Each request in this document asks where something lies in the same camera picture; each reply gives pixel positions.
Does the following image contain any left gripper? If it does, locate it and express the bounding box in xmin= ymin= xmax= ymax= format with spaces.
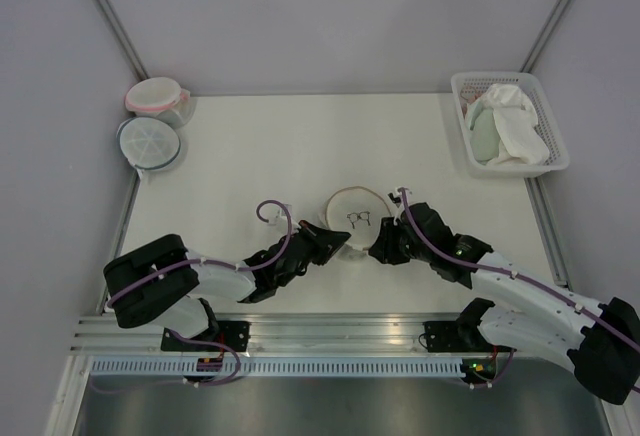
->
xmin=277 ymin=220 xmax=351 ymax=287

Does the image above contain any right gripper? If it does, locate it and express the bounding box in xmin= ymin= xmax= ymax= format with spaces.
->
xmin=367 ymin=217 xmax=433 ymax=266

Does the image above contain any beige mesh laundry bag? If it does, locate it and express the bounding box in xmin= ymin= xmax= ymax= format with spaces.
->
xmin=319 ymin=186 xmax=391 ymax=262

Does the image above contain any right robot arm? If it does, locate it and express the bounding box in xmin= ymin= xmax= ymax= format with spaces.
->
xmin=369 ymin=191 xmax=639 ymax=405

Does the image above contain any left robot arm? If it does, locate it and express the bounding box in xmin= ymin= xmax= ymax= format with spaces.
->
xmin=103 ymin=221 xmax=351 ymax=352

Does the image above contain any blue trimmed mesh laundry bag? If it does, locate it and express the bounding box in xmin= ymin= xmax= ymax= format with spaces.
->
xmin=116 ymin=116 xmax=183 ymax=180

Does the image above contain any pink trimmed mesh laundry bag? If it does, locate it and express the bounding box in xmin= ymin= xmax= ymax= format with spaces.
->
xmin=124 ymin=77 xmax=196 ymax=128

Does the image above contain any mint green cloth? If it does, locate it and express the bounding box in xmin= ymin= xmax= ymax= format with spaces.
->
xmin=465 ymin=97 xmax=501 ymax=164

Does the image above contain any white plastic basket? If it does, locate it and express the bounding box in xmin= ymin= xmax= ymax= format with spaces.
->
xmin=451 ymin=71 xmax=570 ymax=178

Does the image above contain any white cloth in basket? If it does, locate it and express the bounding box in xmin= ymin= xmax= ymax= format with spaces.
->
xmin=464 ymin=84 xmax=550 ymax=166

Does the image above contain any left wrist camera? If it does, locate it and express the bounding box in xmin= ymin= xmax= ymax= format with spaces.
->
xmin=267 ymin=204 xmax=291 ymax=228

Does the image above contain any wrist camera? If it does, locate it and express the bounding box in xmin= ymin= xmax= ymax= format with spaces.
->
xmin=388 ymin=187 xmax=411 ymax=224
xmin=267 ymin=204 xmax=291 ymax=228

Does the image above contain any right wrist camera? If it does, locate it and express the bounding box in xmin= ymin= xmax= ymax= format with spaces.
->
xmin=388 ymin=187 xmax=411 ymax=224

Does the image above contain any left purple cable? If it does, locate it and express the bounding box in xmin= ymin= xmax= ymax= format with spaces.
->
xmin=105 ymin=199 xmax=294 ymax=313

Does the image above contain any right aluminium frame post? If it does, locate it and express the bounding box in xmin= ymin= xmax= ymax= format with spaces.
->
xmin=520 ymin=0 xmax=575 ymax=73

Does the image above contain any aluminium frame post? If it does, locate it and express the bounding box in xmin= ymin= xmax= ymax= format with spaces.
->
xmin=91 ymin=0 xmax=149 ymax=81
xmin=520 ymin=0 xmax=575 ymax=73

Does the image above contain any aluminium mounting rail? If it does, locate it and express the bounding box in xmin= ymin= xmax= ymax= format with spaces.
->
xmin=69 ymin=313 xmax=457 ymax=356

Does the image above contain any white slotted cable duct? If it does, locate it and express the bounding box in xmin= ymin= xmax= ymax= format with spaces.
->
xmin=90 ymin=356 xmax=464 ymax=378

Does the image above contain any left aluminium frame post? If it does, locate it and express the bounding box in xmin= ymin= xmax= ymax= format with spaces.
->
xmin=91 ymin=0 xmax=149 ymax=81

